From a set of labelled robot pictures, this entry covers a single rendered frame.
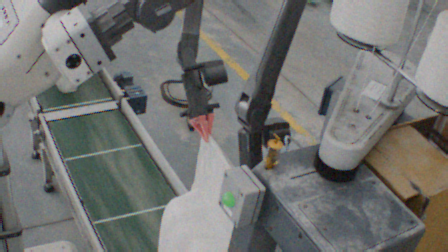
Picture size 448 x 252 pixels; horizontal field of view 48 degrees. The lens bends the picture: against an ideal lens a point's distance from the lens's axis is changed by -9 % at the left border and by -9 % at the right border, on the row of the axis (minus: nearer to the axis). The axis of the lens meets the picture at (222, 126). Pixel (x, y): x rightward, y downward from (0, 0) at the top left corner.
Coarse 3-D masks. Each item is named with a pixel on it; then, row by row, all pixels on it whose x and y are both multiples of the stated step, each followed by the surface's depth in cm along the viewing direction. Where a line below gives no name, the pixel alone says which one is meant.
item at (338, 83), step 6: (336, 78) 144; (342, 78) 145; (330, 84) 141; (336, 84) 142; (342, 84) 142; (324, 90) 140; (330, 90) 139; (336, 90) 139; (324, 96) 141; (330, 96) 140; (324, 102) 142; (324, 108) 143; (324, 114) 143
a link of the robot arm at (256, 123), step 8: (256, 112) 126; (264, 112) 127; (240, 120) 132; (256, 120) 127; (264, 120) 127; (272, 120) 133; (280, 120) 133; (248, 128) 128; (256, 128) 127; (264, 128) 128; (272, 128) 132; (280, 128) 133; (288, 128) 133; (272, 136) 132; (280, 136) 132; (288, 144) 135
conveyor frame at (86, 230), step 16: (128, 112) 274; (144, 128) 262; (48, 144) 255; (144, 144) 262; (64, 160) 240; (160, 160) 247; (64, 176) 225; (176, 176) 238; (64, 192) 236; (176, 192) 238; (80, 208) 211; (80, 224) 222; (96, 240) 199
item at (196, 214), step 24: (216, 144) 151; (216, 168) 152; (192, 192) 166; (216, 192) 154; (168, 216) 167; (192, 216) 160; (216, 216) 156; (168, 240) 169; (192, 240) 156; (216, 240) 152
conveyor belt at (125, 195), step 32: (64, 128) 259; (96, 128) 263; (128, 128) 267; (96, 160) 244; (128, 160) 247; (96, 192) 226; (128, 192) 230; (160, 192) 233; (96, 224) 211; (128, 224) 215; (160, 224) 218
